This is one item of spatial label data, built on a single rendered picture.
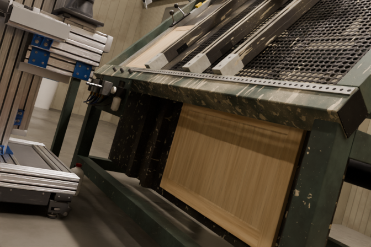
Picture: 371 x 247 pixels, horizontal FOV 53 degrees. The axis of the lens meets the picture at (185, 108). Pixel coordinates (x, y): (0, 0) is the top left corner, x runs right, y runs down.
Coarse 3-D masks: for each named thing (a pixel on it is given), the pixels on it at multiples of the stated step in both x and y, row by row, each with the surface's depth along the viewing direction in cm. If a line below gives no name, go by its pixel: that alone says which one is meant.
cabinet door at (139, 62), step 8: (176, 32) 281; (184, 32) 269; (160, 40) 283; (168, 40) 273; (152, 48) 276; (160, 48) 267; (144, 56) 270; (152, 56) 259; (128, 64) 273; (136, 64) 263
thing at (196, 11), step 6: (204, 6) 302; (192, 12) 297; (198, 12) 300; (186, 18) 295; (192, 18) 298; (180, 24) 293; (168, 30) 288; (162, 36) 286; (150, 42) 284; (144, 48) 280; (138, 54) 278; (126, 60) 276; (132, 60) 276
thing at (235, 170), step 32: (192, 128) 207; (224, 128) 185; (256, 128) 167; (288, 128) 151; (192, 160) 200; (224, 160) 179; (256, 160) 162; (288, 160) 147; (192, 192) 193; (224, 192) 173; (256, 192) 157; (288, 192) 145; (224, 224) 168; (256, 224) 153
